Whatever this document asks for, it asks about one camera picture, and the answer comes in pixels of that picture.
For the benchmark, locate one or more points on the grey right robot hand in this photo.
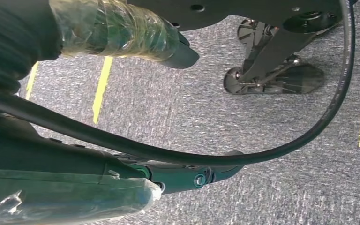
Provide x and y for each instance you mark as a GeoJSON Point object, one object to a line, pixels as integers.
{"type": "Point", "coordinates": [74, 186]}

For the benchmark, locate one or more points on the yellow floor tape square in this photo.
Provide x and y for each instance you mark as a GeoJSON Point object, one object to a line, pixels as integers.
{"type": "Point", "coordinates": [102, 87]}

